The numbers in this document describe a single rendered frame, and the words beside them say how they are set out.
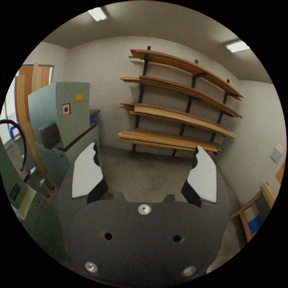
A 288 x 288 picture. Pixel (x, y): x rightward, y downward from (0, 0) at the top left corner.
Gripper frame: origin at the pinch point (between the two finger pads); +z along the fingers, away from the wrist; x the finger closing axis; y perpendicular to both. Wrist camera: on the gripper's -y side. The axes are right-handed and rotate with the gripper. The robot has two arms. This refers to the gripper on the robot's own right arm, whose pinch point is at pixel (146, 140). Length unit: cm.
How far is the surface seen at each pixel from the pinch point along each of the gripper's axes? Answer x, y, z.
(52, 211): -73, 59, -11
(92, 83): -115, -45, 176
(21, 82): -197, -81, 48
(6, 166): -77, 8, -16
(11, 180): -78, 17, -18
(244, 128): 240, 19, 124
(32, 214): -69, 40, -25
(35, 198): -70, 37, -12
